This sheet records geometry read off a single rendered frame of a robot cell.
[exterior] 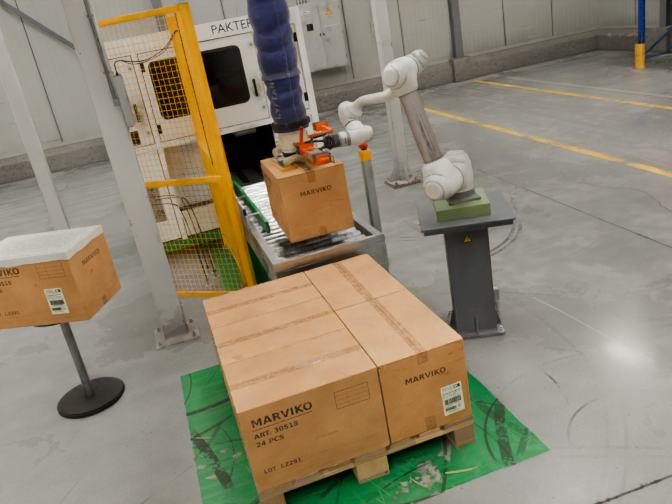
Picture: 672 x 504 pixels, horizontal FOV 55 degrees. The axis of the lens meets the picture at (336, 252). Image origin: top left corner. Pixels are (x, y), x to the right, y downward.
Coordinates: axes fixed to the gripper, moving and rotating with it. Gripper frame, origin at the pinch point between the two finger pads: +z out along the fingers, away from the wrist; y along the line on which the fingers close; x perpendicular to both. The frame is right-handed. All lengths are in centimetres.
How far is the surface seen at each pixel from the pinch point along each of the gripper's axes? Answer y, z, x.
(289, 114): -18.3, 2.0, 15.8
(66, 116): 33, 211, 875
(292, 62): -46.6, -6.0, 17.1
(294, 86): -33.2, -4.5, 17.3
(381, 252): 71, -32, -11
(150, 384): 121, 122, 7
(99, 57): -68, 98, 60
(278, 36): -62, 0, 14
